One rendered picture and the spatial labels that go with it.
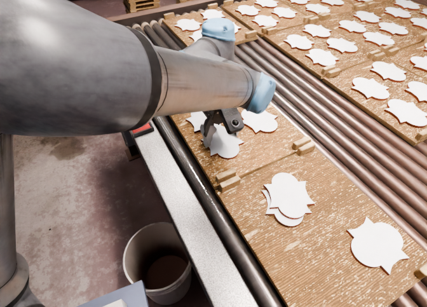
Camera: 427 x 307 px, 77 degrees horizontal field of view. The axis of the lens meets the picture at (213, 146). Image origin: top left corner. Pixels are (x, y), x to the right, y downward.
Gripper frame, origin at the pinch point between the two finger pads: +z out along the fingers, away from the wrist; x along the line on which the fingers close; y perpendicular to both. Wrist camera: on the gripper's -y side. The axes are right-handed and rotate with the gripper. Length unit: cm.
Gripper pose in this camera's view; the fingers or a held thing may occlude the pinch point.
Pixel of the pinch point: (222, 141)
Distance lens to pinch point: 82.9
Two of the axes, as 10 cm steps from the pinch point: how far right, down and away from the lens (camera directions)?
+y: -4.6, -6.4, 6.2
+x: -8.9, 3.4, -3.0
